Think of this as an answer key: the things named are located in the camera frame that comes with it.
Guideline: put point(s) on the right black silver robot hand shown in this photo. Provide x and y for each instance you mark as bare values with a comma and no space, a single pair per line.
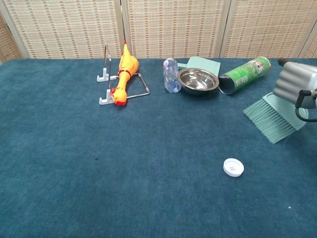
294,79

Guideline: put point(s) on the light green hand broom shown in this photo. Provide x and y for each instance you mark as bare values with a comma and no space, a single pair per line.
270,116

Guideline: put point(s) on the white plastic bottle cap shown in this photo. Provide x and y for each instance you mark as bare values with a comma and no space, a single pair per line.
233,167

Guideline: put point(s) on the clear plastic water bottle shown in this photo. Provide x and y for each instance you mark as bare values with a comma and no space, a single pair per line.
171,74

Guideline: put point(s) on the woven bamboo screen panel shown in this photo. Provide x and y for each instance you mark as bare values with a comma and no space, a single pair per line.
67,27
7,44
173,27
267,27
312,47

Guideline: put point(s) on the green cylindrical chip can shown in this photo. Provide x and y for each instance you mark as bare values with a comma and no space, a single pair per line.
245,74

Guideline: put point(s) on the light green dustpan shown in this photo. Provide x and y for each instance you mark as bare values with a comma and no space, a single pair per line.
205,63

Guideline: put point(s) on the stainless steel bowl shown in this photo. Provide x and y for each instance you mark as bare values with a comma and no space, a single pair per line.
198,83

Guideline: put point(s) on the yellow rubber chicken toy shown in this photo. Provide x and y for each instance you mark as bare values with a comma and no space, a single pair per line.
125,74

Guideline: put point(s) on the blue felt table mat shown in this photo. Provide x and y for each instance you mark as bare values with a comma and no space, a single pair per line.
123,161

